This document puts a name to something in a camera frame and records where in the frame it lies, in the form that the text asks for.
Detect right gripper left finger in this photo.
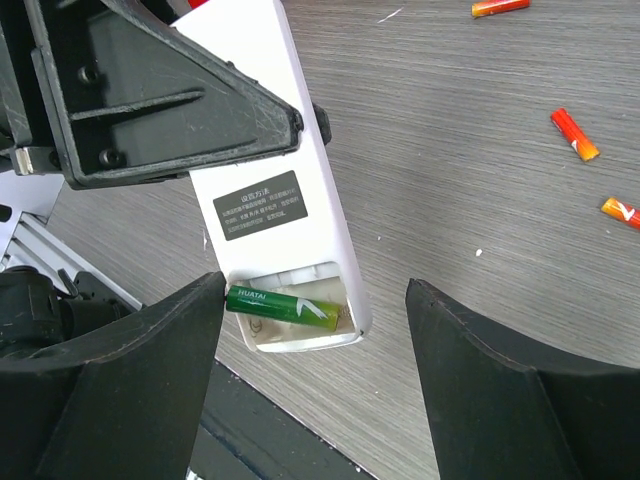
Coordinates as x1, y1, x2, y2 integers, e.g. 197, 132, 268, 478
1, 270, 226, 479

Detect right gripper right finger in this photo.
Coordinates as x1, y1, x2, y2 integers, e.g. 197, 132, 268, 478
405, 279, 639, 479

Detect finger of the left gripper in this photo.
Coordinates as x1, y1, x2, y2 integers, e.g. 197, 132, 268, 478
26, 1, 304, 189
312, 103, 332, 145

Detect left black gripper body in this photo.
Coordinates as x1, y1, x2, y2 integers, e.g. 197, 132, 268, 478
1, 1, 62, 175

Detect white remote control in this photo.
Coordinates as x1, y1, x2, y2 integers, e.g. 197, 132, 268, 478
176, 1, 373, 353

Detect green battery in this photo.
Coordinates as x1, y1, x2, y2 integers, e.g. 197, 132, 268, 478
226, 285, 343, 331

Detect red plastic bin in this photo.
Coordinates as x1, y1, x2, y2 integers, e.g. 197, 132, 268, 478
188, 0, 208, 9

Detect red battery near bin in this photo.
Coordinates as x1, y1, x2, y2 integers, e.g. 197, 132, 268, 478
471, 0, 531, 19

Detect red orange battery lower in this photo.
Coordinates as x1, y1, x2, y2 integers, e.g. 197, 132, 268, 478
600, 197, 640, 230

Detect red orange battery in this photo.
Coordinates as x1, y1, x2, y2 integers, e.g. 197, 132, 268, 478
550, 108, 600, 162
600, 197, 640, 230

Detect red orange battery centre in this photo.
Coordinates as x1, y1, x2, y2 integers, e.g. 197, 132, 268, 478
550, 108, 600, 162

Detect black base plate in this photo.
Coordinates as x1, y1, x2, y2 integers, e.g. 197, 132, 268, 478
187, 361, 373, 480

